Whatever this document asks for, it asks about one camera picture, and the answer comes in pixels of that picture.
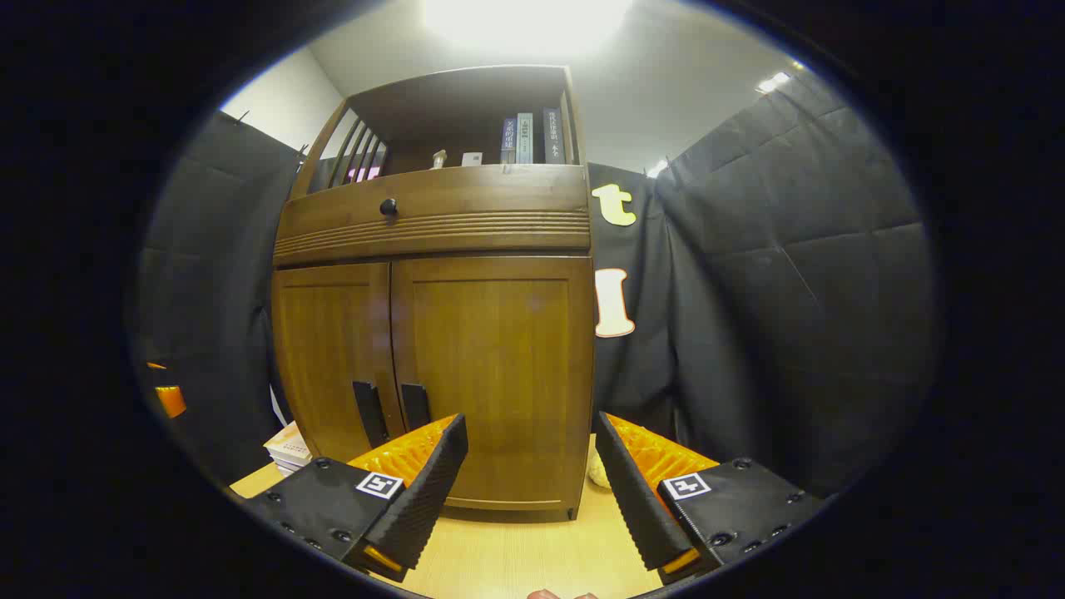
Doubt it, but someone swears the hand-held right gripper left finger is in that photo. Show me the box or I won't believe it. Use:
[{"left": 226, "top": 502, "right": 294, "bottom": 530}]
[{"left": 241, "top": 413, "right": 468, "bottom": 583}]

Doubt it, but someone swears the stack of white books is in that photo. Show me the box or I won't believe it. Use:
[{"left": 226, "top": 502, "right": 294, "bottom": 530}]
[{"left": 264, "top": 422, "right": 314, "bottom": 477}]

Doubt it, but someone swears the narrow wooden cabinet door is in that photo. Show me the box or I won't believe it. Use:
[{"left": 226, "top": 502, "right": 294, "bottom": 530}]
[{"left": 271, "top": 262, "right": 407, "bottom": 464}]

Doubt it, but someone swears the wooden double-door shoe cabinet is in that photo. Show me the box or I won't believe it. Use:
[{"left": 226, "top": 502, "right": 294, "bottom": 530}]
[{"left": 271, "top": 65, "right": 597, "bottom": 524}]

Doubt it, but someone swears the wide wooden cabinet door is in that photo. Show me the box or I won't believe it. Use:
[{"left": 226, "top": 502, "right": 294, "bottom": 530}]
[{"left": 390, "top": 255, "right": 597, "bottom": 524}]

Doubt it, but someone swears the bright ceiling lamp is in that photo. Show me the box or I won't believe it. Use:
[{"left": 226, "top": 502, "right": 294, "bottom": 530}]
[{"left": 421, "top": 0, "right": 637, "bottom": 57}]

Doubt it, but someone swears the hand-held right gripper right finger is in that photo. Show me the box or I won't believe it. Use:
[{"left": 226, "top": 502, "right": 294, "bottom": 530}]
[{"left": 593, "top": 411, "right": 829, "bottom": 585}]

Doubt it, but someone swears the black door handle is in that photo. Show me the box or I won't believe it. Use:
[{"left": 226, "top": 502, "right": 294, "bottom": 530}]
[
  {"left": 352, "top": 380, "right": 390, "bottom": 450},
  {"left": 399, "top": 383, "right": 432, "bottom": 432}
]

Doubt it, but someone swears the black backdrop cloth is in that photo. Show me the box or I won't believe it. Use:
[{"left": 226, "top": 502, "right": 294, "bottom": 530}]
[
  {"left": 587, "top": 71, "right": 943, "bottom": 500},
  {"left": 136, "top": 111, "right": 305, "bottom": 492}
]

